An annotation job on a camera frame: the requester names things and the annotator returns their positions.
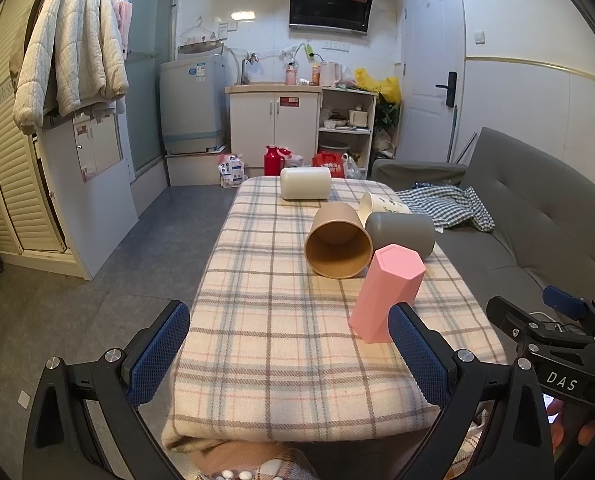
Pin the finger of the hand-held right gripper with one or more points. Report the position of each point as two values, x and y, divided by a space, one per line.
512 317
565 301

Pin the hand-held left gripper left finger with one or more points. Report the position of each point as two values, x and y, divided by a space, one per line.
160 355

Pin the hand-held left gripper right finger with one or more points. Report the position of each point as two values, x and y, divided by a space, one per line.
418 355

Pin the brown paper cup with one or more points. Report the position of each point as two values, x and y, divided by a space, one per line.
337 247

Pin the pink hexagonal cup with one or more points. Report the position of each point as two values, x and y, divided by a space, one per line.
385 290

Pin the grey cup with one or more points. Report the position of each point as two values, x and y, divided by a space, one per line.
402 232

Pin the white printed cup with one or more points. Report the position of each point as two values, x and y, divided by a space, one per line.
385 205

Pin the cream white cup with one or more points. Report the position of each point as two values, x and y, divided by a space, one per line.
306 183

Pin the person's right hand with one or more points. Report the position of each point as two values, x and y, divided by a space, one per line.
590 427

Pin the grey sofa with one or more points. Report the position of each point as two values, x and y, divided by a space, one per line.
527 195

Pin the plaid blanket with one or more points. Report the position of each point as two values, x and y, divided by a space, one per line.
277 320

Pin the blue checkered cloth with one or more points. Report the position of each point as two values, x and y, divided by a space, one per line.
447 205

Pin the white board panel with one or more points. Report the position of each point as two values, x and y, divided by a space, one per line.
97 210

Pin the white detergent bag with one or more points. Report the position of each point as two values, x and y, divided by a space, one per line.
231 170

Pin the white plastic bag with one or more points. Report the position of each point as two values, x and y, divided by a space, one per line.
352 167

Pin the red bag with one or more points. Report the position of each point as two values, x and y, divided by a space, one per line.
327 165

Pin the red thermos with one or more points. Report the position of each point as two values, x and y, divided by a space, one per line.
272 162

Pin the white open shelf unit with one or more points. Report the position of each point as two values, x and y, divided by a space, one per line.
372 125

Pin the louvered wardrobe doors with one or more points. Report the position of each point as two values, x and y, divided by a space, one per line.
7 170

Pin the white sink cabinet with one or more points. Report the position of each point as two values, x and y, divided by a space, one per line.
272 130

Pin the grey washing machine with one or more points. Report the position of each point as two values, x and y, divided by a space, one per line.
192 105

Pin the yellow plastic bag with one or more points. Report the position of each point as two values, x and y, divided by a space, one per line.
382 85

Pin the white door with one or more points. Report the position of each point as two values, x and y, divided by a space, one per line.
430 40

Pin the white electric kettle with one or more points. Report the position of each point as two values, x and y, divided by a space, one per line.
330 75

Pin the glass shower door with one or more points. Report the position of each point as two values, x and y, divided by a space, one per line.
150 60

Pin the orange bottle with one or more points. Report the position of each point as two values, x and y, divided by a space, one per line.
316 76

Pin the metal faucet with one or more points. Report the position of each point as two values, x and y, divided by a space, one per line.
247 65

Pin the pink bottle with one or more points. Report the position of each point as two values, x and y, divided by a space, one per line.
291 75

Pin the white puffer jacket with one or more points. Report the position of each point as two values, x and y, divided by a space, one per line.
69 45

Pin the pink hanging garment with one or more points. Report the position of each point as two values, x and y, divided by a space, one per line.
124 20

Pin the white light switch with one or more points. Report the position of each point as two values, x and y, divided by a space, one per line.
479 36

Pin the white wall outlet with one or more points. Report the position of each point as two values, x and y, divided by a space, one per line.
336 46

